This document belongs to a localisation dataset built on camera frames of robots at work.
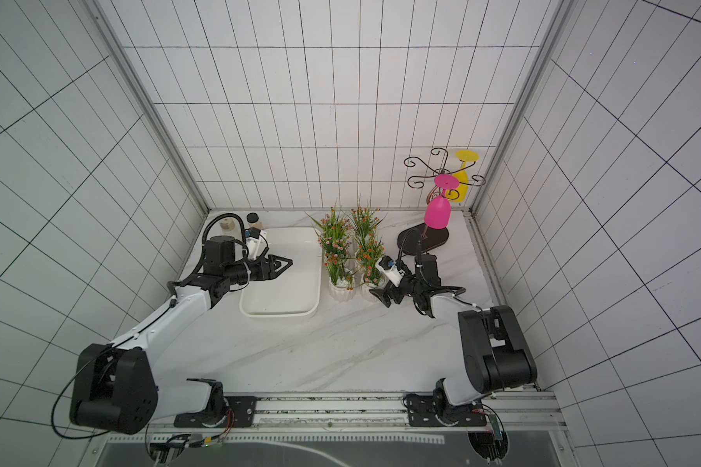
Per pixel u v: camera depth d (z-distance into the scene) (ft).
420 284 2.38
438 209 2.95
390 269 2.55
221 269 2.15
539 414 2.42
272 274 2.40
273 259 2.44
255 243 2.49
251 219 3.40
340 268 2.86
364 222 3.30
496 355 1.46
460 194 2.61
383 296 2.65
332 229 3.00
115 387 1.33
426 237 3.52
